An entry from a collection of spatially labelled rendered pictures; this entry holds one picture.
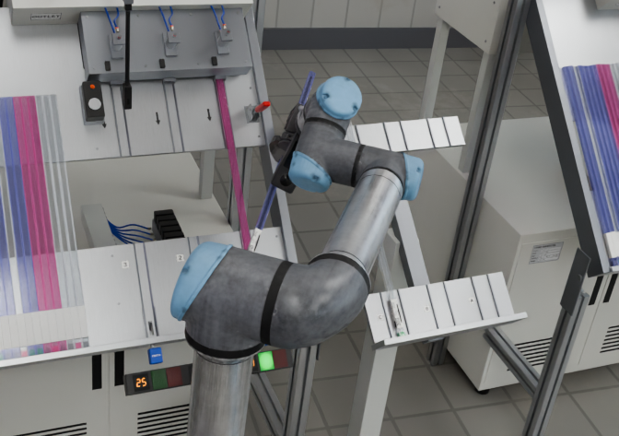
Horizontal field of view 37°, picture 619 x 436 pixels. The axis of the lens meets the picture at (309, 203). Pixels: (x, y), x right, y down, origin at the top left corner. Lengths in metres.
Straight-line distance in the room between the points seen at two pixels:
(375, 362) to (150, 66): 0.88
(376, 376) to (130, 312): 0.70
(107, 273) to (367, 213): 0.65
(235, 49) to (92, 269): 0.54
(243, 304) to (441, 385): 1.78
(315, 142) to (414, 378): 1.50
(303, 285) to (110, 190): 1.35
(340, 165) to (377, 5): 3.75
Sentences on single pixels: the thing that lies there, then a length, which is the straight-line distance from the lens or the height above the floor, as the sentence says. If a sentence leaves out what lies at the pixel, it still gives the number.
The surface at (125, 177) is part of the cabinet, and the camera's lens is 2.55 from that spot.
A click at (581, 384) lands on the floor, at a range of 3.10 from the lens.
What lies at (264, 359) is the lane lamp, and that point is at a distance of 1.89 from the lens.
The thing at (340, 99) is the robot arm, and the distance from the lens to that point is 1.56.
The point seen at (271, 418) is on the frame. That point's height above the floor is 0.32.
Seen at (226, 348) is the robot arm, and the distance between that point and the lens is 1.26.
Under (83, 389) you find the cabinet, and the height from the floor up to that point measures 0.34.
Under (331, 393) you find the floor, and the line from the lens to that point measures 2.82.
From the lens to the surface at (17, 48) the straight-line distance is 1.96.
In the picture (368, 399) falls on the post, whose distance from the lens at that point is 2.31.
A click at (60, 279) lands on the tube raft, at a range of 1.82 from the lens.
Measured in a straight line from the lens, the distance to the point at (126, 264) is 1.85.
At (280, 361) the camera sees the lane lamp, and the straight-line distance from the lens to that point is 1.90.
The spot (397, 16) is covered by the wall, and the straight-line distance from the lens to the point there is 5.32.
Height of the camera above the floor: 1.89
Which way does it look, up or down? 31 degrees down
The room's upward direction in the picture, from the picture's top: 7 degrees clockwise
